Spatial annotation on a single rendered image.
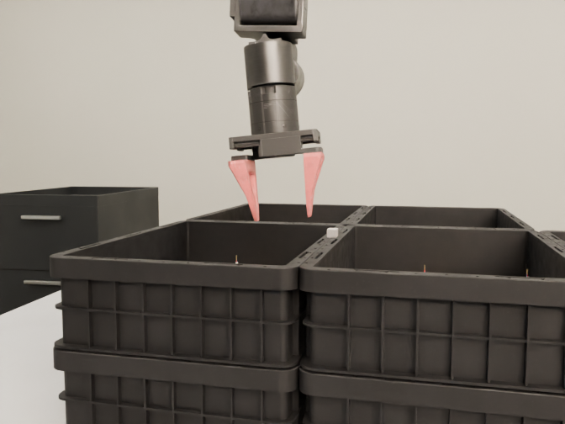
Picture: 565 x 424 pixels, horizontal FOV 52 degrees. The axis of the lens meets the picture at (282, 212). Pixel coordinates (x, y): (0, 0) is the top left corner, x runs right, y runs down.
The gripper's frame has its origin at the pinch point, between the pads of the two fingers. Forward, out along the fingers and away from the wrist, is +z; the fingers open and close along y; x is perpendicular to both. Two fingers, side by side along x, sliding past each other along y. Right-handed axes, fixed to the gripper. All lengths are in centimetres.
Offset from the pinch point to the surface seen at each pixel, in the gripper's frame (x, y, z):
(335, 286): 9.7, -6.1, 7.5
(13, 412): -3.2, 39.4, 24.3
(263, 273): 8.8, 1.4, 5.8
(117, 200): -154, 86, -2
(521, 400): 11.4, -23.0, 19.4
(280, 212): -71, 10, 4
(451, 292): 11.0, -17.2, 8.6
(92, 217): -138, 90, 3
